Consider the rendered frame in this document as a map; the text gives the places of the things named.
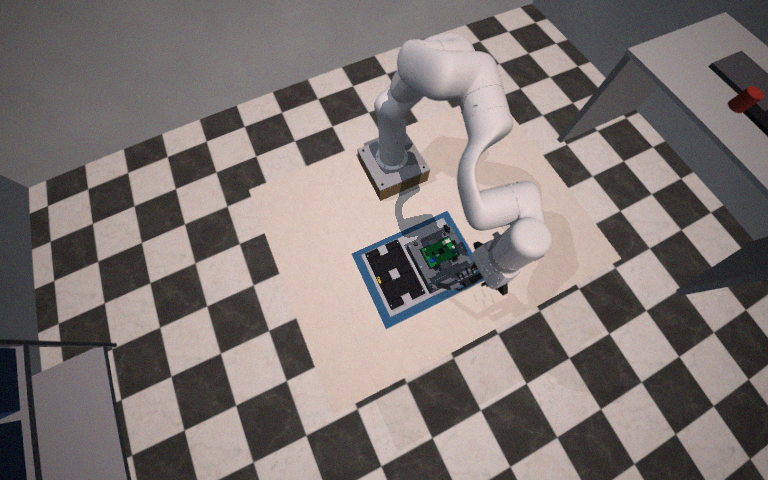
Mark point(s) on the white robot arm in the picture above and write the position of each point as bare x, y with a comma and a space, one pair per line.
448, 68

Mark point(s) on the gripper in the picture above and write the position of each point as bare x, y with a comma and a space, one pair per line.
493, 278

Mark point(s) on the green circuit board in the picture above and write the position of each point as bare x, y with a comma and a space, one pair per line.
439, 252

